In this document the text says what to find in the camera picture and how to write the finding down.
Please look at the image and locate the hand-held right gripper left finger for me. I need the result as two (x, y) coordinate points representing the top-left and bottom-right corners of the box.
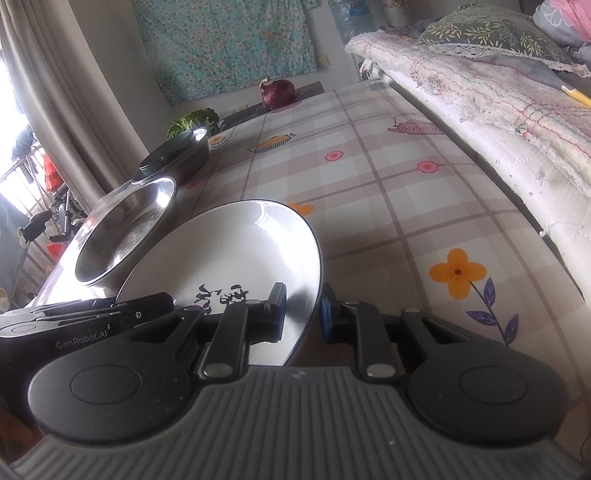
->
(131, 283), (288, 377)

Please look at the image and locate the red plastic bag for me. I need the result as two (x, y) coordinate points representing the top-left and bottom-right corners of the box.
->
(42, 152), (65, 192)

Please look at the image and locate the white plate with black print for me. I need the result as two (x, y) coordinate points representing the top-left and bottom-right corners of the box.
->
(115, 198), (324, 367)

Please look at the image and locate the pink cloth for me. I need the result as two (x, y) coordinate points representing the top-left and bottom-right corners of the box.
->
(531, 0), (591, 47)

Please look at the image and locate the green leafy cabbage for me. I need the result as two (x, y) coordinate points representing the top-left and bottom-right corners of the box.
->
(166, 107), (221, 139)

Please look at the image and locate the checked printed tablecloth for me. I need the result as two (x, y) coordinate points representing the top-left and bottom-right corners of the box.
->
(28, 83), (587, 416)

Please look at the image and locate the beige curtain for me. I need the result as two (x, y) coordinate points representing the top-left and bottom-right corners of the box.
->
(0, 0), (155, 204)

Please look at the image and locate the dark bowl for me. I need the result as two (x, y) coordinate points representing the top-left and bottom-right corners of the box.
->
(131, 128), (211, 186)

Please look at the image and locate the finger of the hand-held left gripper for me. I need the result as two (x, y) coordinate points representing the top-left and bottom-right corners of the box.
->
(0, 293), (175, 335)
(2, 298), (117, 321)

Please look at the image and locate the blue water jug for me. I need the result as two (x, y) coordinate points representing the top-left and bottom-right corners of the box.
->
(329, 0), (370, 44)

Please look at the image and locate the grey blanket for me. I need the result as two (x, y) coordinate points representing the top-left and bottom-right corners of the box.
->
(406, 18), (591, 104)

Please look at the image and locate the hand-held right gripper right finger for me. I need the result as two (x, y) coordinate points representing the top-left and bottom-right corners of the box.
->
(318, 284), (467, 383)

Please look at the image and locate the white pink quilt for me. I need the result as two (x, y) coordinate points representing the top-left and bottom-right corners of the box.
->
(345, 30), (591, 305)

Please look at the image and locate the stainless steel bowl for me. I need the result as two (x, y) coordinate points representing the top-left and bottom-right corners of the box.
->
(74, 175), (179, 288)

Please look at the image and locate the red onion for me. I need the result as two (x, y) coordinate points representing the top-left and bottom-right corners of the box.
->
(259, 78), (297, 110)

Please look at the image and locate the teal floral wall cloth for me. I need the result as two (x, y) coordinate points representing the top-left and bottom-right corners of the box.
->
(131, 0), (319, 107)

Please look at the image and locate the yellow stick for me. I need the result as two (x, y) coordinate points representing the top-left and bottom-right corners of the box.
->
(561, 85), (591, 108)

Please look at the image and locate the green floral pillow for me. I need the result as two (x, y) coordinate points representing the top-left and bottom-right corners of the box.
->
(416, 4), (589, 77)

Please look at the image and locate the black bicycle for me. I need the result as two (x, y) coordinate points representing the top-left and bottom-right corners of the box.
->
(16, 189), (88, 245)

